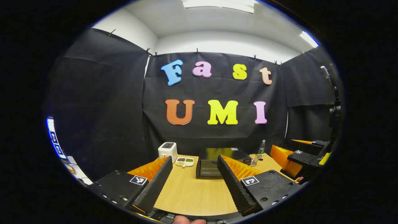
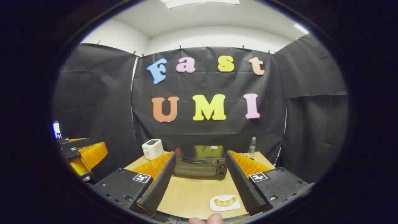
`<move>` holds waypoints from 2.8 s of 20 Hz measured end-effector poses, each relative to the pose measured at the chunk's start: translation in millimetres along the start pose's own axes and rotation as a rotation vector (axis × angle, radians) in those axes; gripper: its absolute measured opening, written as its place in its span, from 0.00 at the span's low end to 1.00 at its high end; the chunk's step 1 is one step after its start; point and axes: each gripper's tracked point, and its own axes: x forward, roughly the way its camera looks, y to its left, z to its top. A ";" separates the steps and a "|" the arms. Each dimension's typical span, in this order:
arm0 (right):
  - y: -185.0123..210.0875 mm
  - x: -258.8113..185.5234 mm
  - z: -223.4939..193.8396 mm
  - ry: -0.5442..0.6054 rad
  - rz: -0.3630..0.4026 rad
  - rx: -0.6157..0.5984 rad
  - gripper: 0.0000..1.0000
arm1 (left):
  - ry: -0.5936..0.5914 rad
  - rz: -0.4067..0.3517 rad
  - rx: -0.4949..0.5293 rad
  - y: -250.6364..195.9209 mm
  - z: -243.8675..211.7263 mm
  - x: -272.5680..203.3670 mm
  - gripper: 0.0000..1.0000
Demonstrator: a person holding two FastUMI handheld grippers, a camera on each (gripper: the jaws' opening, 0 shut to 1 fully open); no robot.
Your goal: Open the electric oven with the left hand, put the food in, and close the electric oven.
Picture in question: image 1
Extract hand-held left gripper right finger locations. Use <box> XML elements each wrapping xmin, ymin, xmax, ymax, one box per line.
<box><xmin>217</xmin><ymin>154</ymin><xmax>304</xmax><ymax>217</ymax></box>

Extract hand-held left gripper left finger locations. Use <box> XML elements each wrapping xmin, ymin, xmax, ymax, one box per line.
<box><xmin>90</xmin><ymin>156</ymin><xmax>174</xmax><ymax>215</ymax></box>

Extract black electric oven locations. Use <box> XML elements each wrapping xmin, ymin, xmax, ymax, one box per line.
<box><xmin>196</xmin><ymin>147</ymin><xmax>252</xmax><ymax>179</ymax></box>

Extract white toaster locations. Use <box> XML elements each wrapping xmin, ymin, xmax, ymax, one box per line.
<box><xmin>158</xmin><ymin>142</ymin><xmax>178</xmax><ymax>163</ymax></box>

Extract white divided snack dish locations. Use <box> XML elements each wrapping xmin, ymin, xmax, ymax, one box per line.
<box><xmin>175</xmin><ymin>156</ymin><xmax>195</xmax><ymax>168</ymax></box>

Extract black tripod stand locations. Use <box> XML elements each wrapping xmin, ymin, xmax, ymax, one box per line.
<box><xmin>320</xmin><ymin>65</ymin><xmax>342</xmax><ymax>147</ymax></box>

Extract white side desk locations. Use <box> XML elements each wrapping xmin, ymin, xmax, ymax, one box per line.
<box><xmin>63</xmin><ymin>155</ymin><xmax>94</xmax><ymax>186</ymax></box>

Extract black backdrop cloth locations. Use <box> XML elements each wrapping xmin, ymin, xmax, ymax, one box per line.
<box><xmin>51</xmin><ymin>28</ymin><xmax>340</xmax><ymax>181</ymax></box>

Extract ceiling light panel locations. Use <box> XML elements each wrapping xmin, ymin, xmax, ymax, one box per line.
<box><xmin>182</xmin><ymin>0</ymin><xmax>259</xmax><ymax>14</ymax></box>
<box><xmin>299</xmin><ymin>30</ymin><xmax>320</xmax><ymax>48</ymax></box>

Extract white board with printed tags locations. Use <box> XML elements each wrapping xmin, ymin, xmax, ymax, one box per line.
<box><xmin>46</xmin><ymin>116</ymin><xmax>67</xmax><ymax>160</ymax></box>

